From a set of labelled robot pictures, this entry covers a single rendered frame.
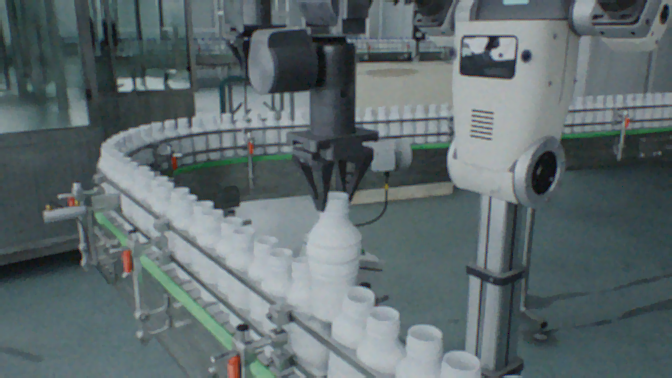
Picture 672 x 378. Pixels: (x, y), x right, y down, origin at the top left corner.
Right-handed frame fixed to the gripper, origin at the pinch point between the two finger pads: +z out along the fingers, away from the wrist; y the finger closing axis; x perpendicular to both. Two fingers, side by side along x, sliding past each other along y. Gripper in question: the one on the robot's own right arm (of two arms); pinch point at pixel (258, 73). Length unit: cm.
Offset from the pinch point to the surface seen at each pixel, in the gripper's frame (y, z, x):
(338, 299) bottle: 16, 25, 47
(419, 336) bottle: 14, 24, 60
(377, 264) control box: -3.5, 30.1, 32.6
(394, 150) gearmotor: -96, 39, -65
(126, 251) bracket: 27.3, 32.5, -4.7
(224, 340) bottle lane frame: 21, 41, 23
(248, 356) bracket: 26, 32, 41
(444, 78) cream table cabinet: -317, 35, -243
